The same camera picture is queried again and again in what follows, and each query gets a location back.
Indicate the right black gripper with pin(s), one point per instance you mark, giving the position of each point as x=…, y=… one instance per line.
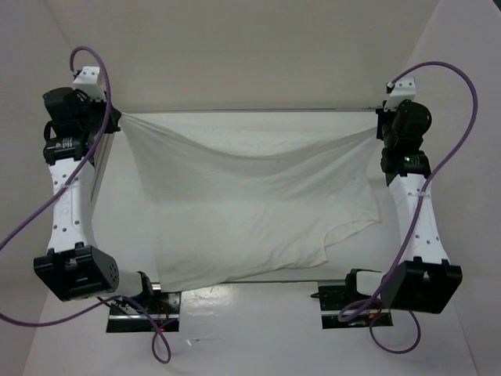
x=382, y=116

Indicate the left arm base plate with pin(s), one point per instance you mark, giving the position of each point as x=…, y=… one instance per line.
x=164, y=310

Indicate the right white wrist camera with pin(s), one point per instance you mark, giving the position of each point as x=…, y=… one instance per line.
x=403, y=89

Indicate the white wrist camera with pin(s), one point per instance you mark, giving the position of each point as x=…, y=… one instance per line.
x=403, y=89
x=89, y=80

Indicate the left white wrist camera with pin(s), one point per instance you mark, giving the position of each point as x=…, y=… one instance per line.
x=89, y=80

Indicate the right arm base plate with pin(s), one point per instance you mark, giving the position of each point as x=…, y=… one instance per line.
x=333, y=297

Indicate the white tank top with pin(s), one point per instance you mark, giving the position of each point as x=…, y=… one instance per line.
x=230, y=201

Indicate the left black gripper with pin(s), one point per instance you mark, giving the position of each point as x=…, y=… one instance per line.
x=84, y=101

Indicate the aluminium table edge rail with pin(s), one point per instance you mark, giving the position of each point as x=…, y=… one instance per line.
x=102, y=154

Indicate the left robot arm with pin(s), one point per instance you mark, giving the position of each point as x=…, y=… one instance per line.
x=73, y=266

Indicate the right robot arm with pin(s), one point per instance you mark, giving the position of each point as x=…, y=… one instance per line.
x=421, y=278

